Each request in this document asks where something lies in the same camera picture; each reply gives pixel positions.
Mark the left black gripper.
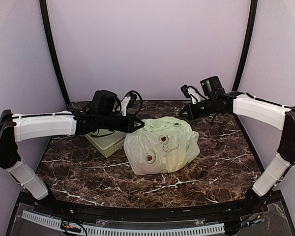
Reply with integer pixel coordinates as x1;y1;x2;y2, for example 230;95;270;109
98;113;145;133

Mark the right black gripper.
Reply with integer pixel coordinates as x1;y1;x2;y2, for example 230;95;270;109
179;96;217;120

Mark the light green plastic bag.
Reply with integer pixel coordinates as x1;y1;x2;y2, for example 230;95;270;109
123;117;200;176

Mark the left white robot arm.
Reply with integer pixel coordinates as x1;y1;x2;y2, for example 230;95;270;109
0;110;145;214

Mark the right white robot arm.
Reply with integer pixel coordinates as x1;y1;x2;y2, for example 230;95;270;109
181;86;295;213

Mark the light green perforated basket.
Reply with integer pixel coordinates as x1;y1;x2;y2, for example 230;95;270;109
84;129;126;158

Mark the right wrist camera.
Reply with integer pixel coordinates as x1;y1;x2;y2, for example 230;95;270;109
180;76;226;103

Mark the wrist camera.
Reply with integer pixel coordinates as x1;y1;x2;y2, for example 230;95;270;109
89;89;143;118
180;76;226;103

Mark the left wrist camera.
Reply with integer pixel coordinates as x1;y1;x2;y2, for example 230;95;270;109
89;89;143;118

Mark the black front table rail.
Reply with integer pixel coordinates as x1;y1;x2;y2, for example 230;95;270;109
28;196;268;228

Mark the right black frame post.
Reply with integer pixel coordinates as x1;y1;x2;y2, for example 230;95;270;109
231;0;258;91

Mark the black frame post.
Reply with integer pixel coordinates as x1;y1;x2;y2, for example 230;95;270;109
39;0;71;107
231;0;258;91

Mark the white slotted cable duct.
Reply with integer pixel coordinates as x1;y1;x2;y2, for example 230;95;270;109
21;210;225;236

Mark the left black frame post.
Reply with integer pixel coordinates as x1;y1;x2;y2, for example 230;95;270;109
39;0;71;107

